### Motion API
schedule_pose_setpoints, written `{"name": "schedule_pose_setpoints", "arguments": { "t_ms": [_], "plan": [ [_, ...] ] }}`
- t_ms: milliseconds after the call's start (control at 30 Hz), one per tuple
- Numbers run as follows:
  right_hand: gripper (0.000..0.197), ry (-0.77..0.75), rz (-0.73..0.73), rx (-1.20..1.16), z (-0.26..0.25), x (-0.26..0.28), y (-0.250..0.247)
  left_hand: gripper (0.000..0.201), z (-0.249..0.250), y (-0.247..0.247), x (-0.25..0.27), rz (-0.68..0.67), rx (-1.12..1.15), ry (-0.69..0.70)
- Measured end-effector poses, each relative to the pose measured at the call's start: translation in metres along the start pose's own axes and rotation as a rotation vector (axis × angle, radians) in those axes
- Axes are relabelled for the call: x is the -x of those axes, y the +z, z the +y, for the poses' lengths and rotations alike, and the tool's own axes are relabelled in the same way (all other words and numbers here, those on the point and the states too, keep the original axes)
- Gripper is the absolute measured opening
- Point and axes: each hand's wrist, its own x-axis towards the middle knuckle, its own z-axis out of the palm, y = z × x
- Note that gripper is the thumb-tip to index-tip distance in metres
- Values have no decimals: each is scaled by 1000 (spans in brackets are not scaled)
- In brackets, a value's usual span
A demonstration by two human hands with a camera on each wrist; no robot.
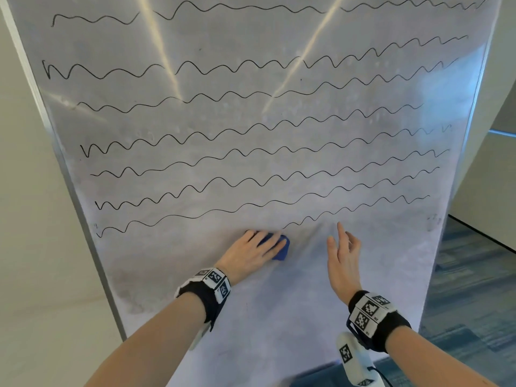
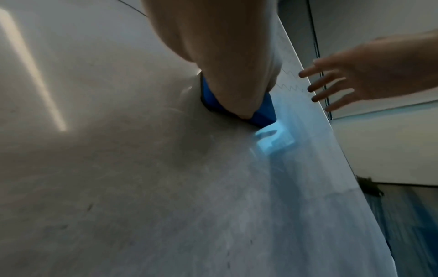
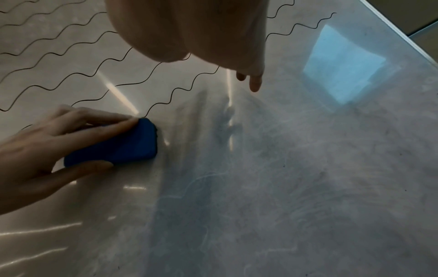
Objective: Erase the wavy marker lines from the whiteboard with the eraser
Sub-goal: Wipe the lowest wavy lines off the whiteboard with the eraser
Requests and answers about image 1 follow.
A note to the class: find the person's right forearm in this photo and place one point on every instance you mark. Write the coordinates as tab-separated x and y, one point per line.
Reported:
435	362

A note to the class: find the person's left hand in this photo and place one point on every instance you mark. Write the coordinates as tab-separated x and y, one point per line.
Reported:
246	257

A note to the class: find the black wristband with marker tags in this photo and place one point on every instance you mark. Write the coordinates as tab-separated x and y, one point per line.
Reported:
203	294
381	322

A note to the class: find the white wrist camera unit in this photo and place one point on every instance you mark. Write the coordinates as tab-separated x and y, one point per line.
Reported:
199	336
356	360

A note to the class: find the person's right hand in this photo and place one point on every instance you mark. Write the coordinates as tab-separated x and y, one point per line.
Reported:
344	270

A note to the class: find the blue whiteboard eraser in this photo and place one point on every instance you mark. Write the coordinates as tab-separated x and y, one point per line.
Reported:
281	249

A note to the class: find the person's left forearm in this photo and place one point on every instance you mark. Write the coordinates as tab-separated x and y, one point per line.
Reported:
153	350

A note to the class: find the white whiteboard with wavy lines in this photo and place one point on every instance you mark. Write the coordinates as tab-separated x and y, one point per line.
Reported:
262	137

